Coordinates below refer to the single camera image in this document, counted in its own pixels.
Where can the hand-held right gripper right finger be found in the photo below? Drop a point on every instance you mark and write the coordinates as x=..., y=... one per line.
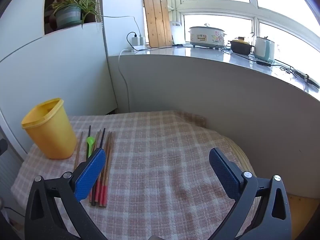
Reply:
x=222, y=170

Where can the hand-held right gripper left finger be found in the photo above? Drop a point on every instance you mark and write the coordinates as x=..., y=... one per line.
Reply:
x=90, y=172

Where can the bundle of wooden chopsticks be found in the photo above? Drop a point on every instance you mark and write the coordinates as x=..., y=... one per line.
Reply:
x=109, y=150

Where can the green plastic spoon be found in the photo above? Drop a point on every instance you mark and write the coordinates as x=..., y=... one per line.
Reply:
x=90, y=141

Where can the yellow plastic container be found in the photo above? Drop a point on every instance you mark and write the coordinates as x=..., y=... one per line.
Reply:
x=50, y=135

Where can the checked tablecloth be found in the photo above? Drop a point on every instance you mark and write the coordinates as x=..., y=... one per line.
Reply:
x=162, y=160

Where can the white cabinet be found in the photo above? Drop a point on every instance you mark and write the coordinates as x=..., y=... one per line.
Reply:
x=62, y=67

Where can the white stone windowsill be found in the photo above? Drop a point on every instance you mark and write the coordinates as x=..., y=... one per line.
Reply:
x=212, y=57

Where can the dark clay pot yellow lid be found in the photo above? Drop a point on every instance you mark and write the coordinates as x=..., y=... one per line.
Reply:
x=240, y=47

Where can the black tool on windowsill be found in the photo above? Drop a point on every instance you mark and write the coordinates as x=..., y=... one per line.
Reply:
x=311, y=80

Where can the light blue kettle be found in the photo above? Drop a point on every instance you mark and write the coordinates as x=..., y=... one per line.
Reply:
x=265, y=48

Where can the white power strip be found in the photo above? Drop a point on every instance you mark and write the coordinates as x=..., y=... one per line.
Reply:
x=132, y=50

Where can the floral white slow cooker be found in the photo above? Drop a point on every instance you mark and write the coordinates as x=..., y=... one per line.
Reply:
x=202, y=36

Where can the white charger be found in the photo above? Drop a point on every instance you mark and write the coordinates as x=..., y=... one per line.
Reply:
x=134, y=40
x=140, y=40

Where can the white plastic cutting board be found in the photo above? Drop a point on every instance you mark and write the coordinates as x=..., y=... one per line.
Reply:
x=178, y=35

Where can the brown ceramic pot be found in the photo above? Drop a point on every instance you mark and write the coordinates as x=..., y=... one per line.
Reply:
x=52, y=21

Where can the spider plant in green pot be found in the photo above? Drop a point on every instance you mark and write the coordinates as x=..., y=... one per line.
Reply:
x=68, y=16

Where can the wooden plank board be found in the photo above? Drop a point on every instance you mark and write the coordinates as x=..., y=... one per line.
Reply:
x=157, y=20

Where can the white window frame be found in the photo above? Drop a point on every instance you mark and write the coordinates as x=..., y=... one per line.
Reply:
x=217, y=10

